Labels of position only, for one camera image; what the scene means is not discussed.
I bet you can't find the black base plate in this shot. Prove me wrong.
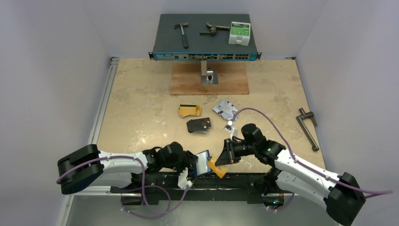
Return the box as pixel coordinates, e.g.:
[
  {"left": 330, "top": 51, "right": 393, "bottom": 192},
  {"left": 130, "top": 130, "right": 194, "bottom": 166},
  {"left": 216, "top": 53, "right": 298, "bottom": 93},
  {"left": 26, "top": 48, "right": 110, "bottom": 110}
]
[{"left": 111, "top": 170, "right": 291, "bottom": 206}]

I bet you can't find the hammer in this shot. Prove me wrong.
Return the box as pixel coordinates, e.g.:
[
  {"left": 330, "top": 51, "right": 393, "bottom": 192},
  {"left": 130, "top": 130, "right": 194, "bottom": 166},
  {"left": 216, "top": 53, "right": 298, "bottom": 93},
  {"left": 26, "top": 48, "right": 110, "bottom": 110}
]
[{"left": 174, "top": 23, "right": 189, "bottom": 49}]

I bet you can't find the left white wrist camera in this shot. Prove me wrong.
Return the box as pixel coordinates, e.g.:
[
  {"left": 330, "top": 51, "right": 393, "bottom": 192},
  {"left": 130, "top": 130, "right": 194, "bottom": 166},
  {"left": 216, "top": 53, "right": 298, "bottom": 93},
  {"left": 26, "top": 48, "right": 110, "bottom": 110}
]
[{"left": 177, "top": 167, "right": 193, "bottom": 190}]

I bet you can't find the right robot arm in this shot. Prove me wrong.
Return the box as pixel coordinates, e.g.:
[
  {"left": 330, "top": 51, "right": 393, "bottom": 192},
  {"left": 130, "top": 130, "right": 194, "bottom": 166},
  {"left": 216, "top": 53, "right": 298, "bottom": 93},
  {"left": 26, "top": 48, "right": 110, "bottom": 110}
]
[{"left": 215, "top": 123, "right": 366, "bottom": 226}]

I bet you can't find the gold credit card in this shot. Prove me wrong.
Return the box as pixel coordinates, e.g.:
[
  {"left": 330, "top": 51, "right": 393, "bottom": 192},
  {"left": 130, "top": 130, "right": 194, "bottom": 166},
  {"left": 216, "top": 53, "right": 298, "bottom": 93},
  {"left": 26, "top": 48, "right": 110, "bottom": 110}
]
[{"left": 207, "top": 156, "right": 228, "bottom": 178}]

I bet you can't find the rusty metal clamp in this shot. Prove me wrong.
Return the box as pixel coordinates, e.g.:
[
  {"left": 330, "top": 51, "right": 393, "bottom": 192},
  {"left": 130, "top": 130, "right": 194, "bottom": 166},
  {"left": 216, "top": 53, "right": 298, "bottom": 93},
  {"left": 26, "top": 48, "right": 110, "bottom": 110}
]
[{"left": 199, "top": 23, "right": 230, "bottom": 36}]

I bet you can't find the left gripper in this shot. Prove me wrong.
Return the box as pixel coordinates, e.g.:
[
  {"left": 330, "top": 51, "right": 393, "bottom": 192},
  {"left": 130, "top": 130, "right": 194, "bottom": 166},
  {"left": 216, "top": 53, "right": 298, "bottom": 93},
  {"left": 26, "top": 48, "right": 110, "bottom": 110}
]
[{"left": 162, "top": 150, "right": 198, "bottom": 178}]

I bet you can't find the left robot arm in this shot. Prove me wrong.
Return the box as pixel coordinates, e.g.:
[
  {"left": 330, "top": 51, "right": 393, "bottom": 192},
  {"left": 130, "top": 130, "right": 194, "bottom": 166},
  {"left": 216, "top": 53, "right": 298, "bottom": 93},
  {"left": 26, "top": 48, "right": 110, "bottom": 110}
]
[{"left": 56, "top": 142, "right": 199, "bottom": 194}]

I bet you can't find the network switch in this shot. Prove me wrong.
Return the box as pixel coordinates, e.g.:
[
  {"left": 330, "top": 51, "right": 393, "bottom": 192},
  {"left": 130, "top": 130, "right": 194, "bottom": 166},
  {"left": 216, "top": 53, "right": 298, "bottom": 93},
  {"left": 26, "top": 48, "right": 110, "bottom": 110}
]
[{"left": 149, "top": 14, "right": 262, "bottom": 61}]

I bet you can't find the navy blue card holder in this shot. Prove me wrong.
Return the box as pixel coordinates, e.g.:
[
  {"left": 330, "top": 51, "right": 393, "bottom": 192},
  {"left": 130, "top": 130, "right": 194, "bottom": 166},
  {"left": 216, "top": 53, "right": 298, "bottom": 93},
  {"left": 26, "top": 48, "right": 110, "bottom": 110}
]
[{"left": 189, "top": 150, "right": 212, "bottom": 178}]

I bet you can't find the plywood board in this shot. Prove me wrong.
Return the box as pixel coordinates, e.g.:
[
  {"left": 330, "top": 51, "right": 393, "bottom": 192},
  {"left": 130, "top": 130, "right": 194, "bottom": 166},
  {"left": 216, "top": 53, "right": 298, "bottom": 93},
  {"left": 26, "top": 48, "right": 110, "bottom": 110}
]
[{"left": 170, "top": 63, "right": 249, "bottom": 96}]

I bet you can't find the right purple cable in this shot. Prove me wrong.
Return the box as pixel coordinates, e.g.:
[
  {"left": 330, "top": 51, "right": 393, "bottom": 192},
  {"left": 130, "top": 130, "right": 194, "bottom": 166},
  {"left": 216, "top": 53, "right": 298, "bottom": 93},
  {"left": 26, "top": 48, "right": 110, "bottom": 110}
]
[{"left": 231, "top": 108, "right": 393, "bottom": 213}]

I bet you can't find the metal bracket stand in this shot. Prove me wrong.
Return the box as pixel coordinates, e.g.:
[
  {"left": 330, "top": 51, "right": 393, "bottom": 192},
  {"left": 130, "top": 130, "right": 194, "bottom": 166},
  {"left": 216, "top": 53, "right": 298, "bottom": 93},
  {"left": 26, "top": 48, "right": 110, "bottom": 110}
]
[{"left": 201, "top": 60, "right": 219, "bottom": 85}]

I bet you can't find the black card pile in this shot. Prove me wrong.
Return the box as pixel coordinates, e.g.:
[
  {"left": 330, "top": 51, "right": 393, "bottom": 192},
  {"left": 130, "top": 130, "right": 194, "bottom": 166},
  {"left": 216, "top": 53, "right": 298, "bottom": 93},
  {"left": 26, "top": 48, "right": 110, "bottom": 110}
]
[{"left": 186, "top": 117, "right": 212, "bottom": 133}]

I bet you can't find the white green box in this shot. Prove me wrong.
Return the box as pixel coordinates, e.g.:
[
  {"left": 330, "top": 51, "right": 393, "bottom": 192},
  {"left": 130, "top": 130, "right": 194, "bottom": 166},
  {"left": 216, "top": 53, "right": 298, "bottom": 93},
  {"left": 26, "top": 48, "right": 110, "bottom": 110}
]
[{"left": 228, "top": 21, "right": 251, "bottom": 46}]

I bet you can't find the metal crank handle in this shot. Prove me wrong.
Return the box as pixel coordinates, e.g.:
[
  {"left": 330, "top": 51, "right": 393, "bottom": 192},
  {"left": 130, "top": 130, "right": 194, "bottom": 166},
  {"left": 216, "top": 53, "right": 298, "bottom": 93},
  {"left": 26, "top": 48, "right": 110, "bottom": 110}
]
[{"left": 296, "top": 108, "right": 319, "bottom": 152}]

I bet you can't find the aluminium frame rail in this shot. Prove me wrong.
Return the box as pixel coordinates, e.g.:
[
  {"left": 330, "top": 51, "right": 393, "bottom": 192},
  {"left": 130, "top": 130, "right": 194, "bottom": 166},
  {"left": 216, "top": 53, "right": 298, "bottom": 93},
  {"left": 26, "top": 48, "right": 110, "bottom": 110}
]
[{"left": 57, "top": 56, "right": 348, "bottom": 226}]

